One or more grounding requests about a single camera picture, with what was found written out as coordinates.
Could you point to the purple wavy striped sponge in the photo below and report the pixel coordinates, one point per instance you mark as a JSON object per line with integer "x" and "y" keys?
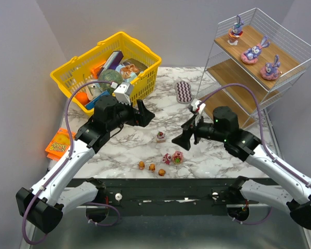
{"x": 183, "y": 92}

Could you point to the purple bunny donut toy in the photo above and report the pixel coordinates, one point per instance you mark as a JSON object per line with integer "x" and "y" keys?
{"x": 270, "y": 71}

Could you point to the orange bear toy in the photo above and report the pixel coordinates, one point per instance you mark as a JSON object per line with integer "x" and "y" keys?
{"x": 161, "y": 172}
{"x": 152, "y": 167}
{"x": 141, "y": 165}

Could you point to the orange ball in basket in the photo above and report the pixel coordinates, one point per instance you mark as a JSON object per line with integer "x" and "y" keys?
{"x": 82, "y": 98}

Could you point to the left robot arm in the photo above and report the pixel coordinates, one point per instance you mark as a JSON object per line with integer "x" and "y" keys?
{"x": 45, "y": 203}

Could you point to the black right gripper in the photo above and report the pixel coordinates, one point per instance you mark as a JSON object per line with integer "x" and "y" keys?
{"x": 193, "y": 131}

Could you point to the white wire wooden shelf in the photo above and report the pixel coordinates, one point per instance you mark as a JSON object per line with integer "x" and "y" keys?
{"x": 224, "y": 66}

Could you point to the orange scrub daddy box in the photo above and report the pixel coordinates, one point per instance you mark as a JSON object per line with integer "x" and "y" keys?
{"x": 58, "y": 145}

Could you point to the blue box in basket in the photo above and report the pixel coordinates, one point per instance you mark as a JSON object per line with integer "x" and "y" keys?
{"x": 92, "y": 103}

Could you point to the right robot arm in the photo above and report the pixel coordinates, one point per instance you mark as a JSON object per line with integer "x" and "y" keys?
{"x": 294, "y": 195}

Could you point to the red white clown toy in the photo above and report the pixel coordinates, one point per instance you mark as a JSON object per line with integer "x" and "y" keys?
{"x": 167, "y": 158}

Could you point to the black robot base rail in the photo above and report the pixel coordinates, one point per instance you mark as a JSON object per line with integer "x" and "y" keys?
{"x": 169, "y": 197}

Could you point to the orange candy box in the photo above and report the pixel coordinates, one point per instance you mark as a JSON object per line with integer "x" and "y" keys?
{"x": 96, "y": 68}

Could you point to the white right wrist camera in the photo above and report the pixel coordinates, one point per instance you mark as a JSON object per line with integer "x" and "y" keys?
{"x": 197, "y": 108}

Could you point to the pink strawberry donut toy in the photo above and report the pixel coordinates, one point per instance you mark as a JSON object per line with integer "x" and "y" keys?
{"x": 177, "y": 157}

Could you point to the strawberry cake toy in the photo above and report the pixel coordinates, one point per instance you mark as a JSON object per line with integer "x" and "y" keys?
{"x": 160, "y": 137}

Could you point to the white bag in basket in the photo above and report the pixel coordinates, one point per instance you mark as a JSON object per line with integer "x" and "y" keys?
{"x": 93, "y": 90}

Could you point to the purple box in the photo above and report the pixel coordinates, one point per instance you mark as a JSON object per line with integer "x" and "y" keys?
{"x": 112, "y": 62}

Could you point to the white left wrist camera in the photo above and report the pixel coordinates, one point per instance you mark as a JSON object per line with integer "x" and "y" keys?
{"x": 123, "y": 92}

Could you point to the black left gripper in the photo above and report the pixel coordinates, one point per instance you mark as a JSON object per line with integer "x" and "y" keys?
{"x": 136, "y": 116}

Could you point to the green netted melon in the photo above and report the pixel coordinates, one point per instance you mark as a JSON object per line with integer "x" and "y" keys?
{"x": 111, "y": 76}

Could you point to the chips bag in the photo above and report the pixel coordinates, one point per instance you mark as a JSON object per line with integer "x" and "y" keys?
{"x": 129, "y": 69}

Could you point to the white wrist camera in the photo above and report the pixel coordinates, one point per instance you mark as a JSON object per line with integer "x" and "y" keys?
{"x": 197, "y": 108}
{"x": 123, "y": 92}

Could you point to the small purple bunny toy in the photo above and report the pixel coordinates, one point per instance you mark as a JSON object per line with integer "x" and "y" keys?
{"x": 236, "y": 31}

